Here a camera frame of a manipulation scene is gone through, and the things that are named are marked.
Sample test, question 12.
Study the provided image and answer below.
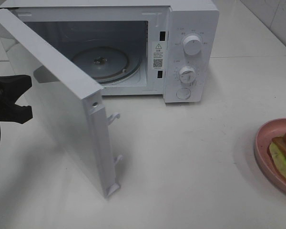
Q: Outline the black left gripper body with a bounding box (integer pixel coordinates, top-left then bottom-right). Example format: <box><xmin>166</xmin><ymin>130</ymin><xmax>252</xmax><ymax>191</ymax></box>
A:
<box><xmin>0</xmin><ymin>76</ymin><xmax>17</xmax><ymax>122</ymax></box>

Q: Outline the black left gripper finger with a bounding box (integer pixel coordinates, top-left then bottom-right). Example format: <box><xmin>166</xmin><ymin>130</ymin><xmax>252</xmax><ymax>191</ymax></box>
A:
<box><xmin>0</xmin><ymin>75</ymin><xmax>31</xmax><ymax>103</ymax></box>
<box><xmin>2</xmin><ymin>104</ymin><xmax>33</xmax><ymax>124</ymax></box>

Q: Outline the round white door button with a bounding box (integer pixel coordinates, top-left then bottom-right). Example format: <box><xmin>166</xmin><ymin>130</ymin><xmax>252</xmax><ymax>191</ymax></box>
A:
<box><xmin>176</xmin><ymin>88</ymin><xmax>191</xmax><ymax>99</ymax></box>

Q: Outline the white timer knob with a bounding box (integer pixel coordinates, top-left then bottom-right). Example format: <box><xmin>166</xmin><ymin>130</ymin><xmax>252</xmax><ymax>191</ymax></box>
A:
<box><xmin>179</xmin><ymin>66</ymin><xmax>196</xmax><ymax>84</ymax></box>

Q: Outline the pink round plate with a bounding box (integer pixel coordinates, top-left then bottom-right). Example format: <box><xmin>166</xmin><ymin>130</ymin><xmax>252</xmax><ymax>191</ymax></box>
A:
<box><xmin>254</xmin><ymin>118</ymin><xmax>286</xmax><ymax>194</ymax></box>

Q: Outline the glass microwave turntable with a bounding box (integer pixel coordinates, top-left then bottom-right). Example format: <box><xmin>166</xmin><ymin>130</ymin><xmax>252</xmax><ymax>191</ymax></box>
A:
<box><xmin>71</xmin><ymin>46</ymin><xmax>141</xmax><ymax>84</ymax></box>

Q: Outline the white warning sticker with QR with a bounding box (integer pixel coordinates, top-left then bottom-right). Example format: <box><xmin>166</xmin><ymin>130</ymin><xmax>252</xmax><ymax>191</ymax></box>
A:
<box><xmin>152</xmin><ymin>41</ymin><xmax>167</xmax><ymax>69</ymax></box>

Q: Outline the white microwave oven body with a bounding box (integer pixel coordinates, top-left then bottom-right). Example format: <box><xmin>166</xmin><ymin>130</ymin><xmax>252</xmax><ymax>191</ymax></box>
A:
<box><xmin>0</xmin><ymin>0</ymin><xmax>219</xmax><ymax>103</ymax></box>

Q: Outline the upper white power knob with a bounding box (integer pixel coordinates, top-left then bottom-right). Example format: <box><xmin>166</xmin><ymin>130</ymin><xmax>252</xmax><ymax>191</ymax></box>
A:
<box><xmin>183</xmin><ymin>35</ymin><xmax>202</xmax><ymax>56</ymax></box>

